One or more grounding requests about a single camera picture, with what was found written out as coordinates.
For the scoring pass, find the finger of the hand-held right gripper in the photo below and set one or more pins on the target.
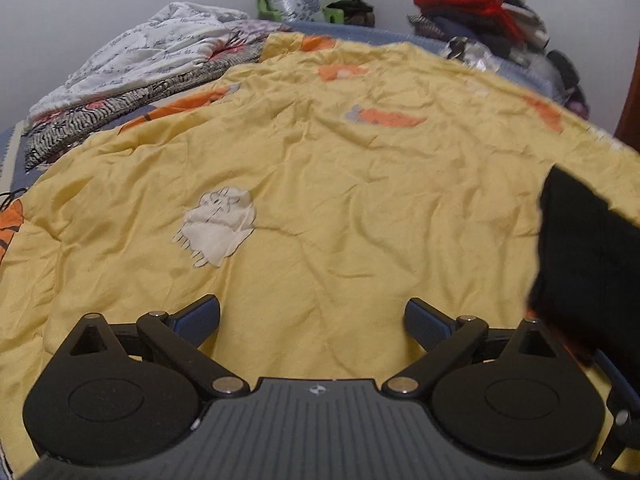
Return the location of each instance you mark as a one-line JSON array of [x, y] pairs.
[[617, 375]]

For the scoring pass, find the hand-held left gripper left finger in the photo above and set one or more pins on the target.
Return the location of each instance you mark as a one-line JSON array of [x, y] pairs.
[[199, 321]]

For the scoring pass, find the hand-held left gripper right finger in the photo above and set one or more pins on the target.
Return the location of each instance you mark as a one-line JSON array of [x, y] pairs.
[[425, 325]]

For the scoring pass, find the black pants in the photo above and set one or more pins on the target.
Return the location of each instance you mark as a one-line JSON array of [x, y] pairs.
[[585, 260]]

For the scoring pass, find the yellow printed blanket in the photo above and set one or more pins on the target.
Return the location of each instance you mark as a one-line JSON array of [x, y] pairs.
[[350, 185]]

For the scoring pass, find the brown wooden door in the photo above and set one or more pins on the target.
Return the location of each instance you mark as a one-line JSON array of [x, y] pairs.
[[631, 110]]

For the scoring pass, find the grey plastic bag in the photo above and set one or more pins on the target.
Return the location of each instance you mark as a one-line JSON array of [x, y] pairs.
[[542, 77]]

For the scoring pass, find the white patterned quilt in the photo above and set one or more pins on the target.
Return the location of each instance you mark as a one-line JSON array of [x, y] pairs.
[[150, 50]]

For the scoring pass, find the dark bag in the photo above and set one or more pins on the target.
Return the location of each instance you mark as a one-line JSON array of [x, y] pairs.
[[354, 12]]

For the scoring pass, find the pile of folded clothes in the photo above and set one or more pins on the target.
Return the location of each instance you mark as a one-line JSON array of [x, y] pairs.
[[475, 5]]

